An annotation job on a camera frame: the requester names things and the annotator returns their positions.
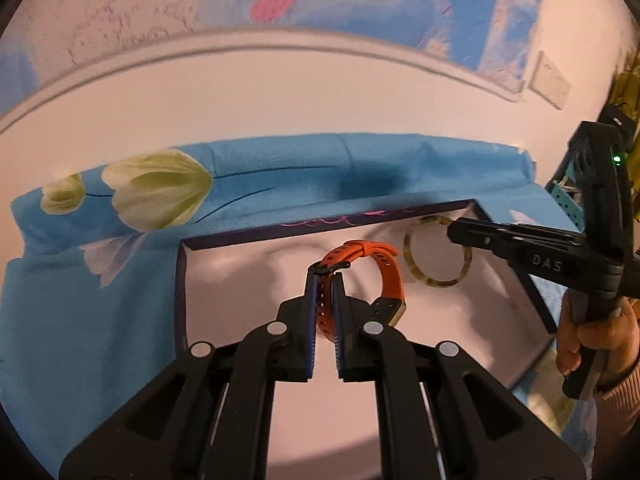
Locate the colourful wall map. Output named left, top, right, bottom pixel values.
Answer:
left=1, top=0, right=541, bottom=110

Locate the orange smart watch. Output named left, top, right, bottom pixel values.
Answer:
left=312, top=240, right=406, bottom=342

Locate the blue floral bed sheet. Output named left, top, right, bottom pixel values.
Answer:
left=1, top=133, right=570, bottom=474

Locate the tortoiseshell bangle bracelet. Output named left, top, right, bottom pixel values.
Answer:
left=402, top=214, right=474, bottom=290

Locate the dark blue jewelry tray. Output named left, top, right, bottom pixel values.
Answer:
left=175, top=202, right=556, bottom=479

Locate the white wall socket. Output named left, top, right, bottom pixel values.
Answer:
left=529, top=50, right=572, bottom=110

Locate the person's right hand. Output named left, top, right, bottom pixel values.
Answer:
left=555, top=292, right=639, bottom=389

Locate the brown sleeved right forearm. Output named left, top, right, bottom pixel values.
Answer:
left=592, top=362, right=639, bottom=480

